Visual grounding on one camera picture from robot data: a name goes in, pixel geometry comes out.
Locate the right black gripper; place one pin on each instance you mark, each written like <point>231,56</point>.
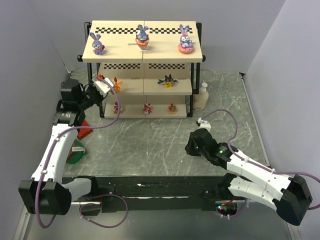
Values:
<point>191,146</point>

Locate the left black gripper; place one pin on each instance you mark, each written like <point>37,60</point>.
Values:
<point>92,92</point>

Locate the strawberry cake slice toy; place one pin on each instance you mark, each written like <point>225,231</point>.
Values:
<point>117,109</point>

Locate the orange fox toy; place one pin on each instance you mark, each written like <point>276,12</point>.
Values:
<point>117,85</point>

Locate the pink strawberry tart toy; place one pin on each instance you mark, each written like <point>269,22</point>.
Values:
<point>172,108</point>

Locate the purple bunny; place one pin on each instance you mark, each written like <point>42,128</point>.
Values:
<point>142,38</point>
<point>98,47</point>
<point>185,45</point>

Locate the black dragon toy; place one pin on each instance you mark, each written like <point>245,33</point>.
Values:
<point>168,81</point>

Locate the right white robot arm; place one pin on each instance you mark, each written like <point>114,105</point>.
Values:
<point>287,194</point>

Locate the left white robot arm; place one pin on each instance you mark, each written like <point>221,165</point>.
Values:
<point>45,193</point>

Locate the beige three-tier shelf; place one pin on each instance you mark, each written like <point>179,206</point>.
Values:
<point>154,66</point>

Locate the red cardboard box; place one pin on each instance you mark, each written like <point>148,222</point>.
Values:
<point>83,132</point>

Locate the cream pump bottle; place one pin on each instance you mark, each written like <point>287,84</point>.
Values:
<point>200,100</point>

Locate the green and brown plush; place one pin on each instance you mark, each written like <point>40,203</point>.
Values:
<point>76,153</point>

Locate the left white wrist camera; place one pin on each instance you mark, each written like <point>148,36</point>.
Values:
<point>103,84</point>

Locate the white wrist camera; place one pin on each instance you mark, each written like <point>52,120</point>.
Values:
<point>203,124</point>
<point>103,84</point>

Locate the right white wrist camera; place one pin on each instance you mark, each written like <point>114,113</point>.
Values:
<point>203,124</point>

